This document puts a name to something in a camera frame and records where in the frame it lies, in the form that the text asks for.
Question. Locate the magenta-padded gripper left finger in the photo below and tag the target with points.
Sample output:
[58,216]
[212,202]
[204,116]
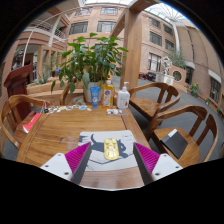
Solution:
[58,163]

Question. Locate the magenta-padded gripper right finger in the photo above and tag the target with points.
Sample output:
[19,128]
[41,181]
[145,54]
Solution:
[165,163]

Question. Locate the white mouse pad, dark print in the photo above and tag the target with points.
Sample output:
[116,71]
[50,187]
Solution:
[100,162]

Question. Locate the black flat box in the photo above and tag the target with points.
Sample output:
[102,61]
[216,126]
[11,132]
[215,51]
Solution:
[175,144]

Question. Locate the wooden armchair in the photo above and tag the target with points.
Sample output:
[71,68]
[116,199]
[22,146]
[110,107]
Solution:
[193,153]
[11,103]
[64,96]
[146,106]

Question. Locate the red and white bag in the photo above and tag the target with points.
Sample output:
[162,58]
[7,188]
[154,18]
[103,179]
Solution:
[31,123]

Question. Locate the bunch of keys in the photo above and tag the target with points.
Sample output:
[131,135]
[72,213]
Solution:
[45,109]

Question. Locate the small clear packet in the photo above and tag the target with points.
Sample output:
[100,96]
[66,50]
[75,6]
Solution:
[114,112]

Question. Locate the blue tube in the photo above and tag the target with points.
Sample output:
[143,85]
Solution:
[95,97]

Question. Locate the white pump bottle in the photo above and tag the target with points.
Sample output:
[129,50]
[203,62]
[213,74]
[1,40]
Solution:
[123,99]

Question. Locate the yellow flowering plant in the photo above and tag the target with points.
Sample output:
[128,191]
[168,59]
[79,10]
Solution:
[194,90]

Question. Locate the yellow liquid bottle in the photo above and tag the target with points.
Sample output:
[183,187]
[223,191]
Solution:
[108,95]

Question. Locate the agave plant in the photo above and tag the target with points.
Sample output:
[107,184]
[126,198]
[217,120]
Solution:
[43,79]

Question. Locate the white outdoor sculpture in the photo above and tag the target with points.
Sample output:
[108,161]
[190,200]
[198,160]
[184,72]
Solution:
[165,66]

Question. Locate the green potted plant, white pot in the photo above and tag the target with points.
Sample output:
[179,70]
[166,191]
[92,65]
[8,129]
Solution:
[93,61]

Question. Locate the dark bust statue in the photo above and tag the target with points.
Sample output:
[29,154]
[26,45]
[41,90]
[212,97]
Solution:
[18,60]

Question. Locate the dark red wooden pedestal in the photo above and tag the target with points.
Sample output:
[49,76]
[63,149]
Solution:
[16,83]

